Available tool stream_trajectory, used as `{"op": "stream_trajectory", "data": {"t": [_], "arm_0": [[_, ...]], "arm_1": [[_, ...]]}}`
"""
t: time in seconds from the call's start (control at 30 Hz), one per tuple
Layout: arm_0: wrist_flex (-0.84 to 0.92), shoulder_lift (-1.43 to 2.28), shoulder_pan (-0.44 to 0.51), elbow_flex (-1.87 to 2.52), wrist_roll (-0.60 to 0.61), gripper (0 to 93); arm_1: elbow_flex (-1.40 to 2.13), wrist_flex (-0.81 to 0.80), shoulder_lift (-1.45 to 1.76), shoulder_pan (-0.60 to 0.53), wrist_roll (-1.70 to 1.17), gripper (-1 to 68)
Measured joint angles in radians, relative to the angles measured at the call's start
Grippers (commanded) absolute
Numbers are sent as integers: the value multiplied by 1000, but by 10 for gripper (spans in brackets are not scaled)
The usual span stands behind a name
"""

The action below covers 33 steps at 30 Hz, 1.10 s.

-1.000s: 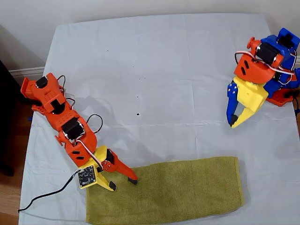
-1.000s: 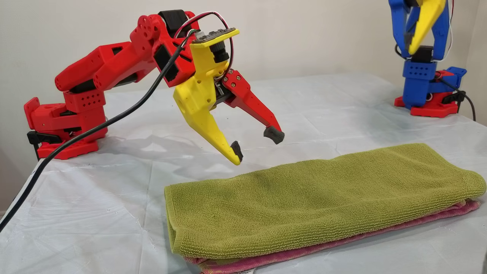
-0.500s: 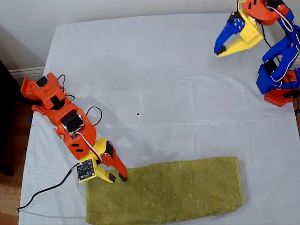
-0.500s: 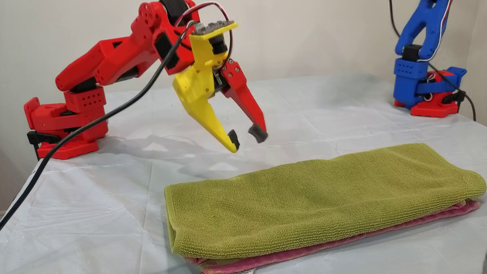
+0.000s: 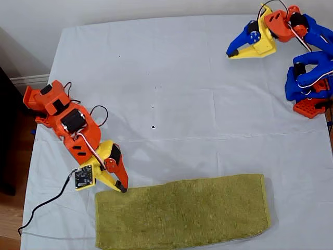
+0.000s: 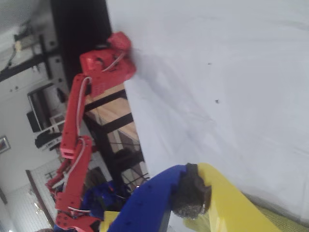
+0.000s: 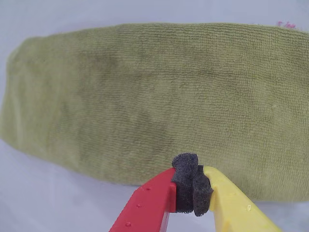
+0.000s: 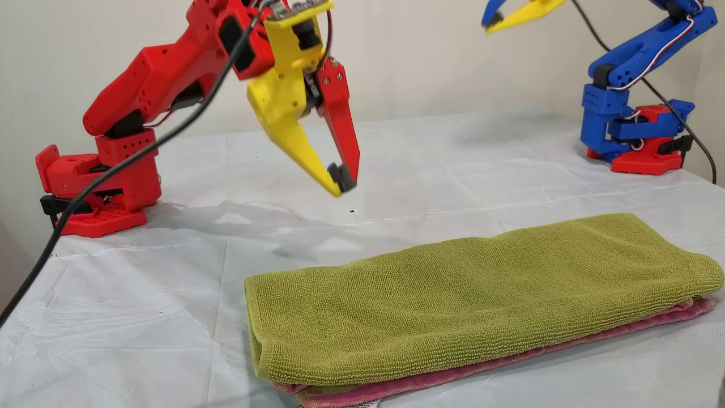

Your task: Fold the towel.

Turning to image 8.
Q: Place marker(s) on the camera board on red arm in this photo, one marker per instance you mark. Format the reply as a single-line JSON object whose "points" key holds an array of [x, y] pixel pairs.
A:
{"points": [[294, 22]]}

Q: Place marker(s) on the green towel with pink borders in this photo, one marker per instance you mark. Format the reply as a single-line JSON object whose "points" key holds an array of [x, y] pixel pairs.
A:
{"points": [[481, 294]]}

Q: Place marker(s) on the white tablecloth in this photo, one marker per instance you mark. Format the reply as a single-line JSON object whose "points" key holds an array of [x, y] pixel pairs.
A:
{"points": [[141, 340]]}

